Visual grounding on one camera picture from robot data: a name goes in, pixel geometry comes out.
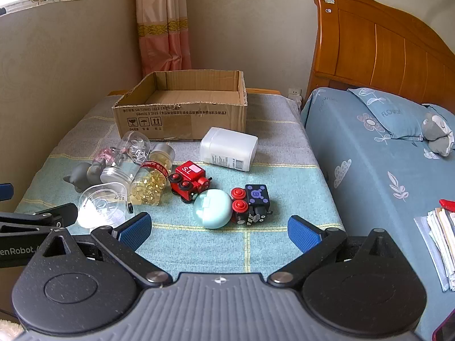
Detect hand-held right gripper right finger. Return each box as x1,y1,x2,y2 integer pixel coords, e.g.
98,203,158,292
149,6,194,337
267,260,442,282
266,215,415,289

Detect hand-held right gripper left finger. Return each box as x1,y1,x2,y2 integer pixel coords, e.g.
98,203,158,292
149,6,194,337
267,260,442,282
22,212,175,290

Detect clear plastic cup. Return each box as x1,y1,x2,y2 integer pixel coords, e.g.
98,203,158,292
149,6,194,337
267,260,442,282
76,182,135,228

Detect grey toy figure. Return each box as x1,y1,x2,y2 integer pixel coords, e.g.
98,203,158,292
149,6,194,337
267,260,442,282
63,161,105,193

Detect black toy train red wheels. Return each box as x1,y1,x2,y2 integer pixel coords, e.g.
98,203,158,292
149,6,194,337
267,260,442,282
230,184,274,226

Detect pink figure keychain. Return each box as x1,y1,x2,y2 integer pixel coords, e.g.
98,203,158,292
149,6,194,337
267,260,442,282
93,147,125,166

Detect clear plastic jar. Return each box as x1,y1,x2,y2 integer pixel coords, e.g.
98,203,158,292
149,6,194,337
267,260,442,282
100,131,152,186

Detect mint green round case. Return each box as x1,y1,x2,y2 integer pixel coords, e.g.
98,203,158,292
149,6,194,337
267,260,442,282
193,188,235,228

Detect white rectangular plastic container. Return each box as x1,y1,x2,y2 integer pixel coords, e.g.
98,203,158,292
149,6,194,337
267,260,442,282
200,127,258,172

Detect cardboard box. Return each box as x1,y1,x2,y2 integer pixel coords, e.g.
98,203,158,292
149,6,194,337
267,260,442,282
112,70,248,141

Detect capsule bottle silver lid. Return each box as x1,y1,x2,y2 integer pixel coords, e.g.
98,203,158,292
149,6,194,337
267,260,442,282
129,144,177,207

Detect blue floral bedsheet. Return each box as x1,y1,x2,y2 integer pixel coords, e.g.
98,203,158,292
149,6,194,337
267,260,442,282
299,87,455,341

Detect white fluffy cloth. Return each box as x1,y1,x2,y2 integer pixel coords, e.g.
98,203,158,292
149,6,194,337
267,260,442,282
0,319,20,341

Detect stack of papers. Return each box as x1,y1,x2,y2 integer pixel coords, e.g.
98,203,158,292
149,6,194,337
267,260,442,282
414,208,455,292

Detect wooden table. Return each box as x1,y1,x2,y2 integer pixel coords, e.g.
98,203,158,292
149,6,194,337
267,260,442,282
107,88,284,97

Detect blue floral pillow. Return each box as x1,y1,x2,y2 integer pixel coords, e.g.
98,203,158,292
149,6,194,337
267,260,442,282
347,87,455,141

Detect grey plush toy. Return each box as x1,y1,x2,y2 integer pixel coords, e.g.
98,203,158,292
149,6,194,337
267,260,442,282
421,113,455,157

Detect dark red phone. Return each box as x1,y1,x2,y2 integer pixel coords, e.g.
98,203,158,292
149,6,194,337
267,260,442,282
432,313,455,341

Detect wooden bed headboard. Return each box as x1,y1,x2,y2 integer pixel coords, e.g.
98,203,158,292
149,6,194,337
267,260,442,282
305,0,455,111

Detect pink curtain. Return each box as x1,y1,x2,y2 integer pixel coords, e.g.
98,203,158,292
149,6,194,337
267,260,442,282
135,0,193,78

